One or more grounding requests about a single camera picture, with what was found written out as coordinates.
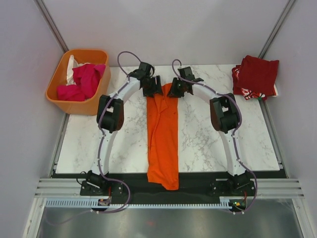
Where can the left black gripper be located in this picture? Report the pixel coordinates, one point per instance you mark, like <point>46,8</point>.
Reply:
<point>155,89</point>

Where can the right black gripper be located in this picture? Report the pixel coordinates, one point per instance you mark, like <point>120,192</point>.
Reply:
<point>173,92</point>

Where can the pink t shirt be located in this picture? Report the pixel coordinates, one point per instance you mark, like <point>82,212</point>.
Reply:
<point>86,81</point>

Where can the orange t shirt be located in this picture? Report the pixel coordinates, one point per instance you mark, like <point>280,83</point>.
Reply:
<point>162,129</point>

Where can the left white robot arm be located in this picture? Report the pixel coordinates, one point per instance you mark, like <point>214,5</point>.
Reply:
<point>110,119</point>

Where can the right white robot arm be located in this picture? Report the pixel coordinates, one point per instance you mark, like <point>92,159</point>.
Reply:
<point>226,119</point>

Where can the red printed folded shirt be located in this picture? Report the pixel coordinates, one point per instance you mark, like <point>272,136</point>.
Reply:
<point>246,93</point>

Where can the dark red folded shirt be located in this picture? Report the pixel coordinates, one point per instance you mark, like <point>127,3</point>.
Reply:
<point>257,75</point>

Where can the white cloth in bin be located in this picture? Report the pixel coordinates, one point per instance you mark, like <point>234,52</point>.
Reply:
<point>72,63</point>

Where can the orange plastic bin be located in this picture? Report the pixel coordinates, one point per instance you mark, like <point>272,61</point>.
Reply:
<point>89,106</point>

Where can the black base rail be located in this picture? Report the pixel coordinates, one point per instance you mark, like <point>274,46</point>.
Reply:
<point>203,187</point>

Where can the white slotted cable duct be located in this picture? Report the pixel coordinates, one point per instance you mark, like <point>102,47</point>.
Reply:
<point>94,203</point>

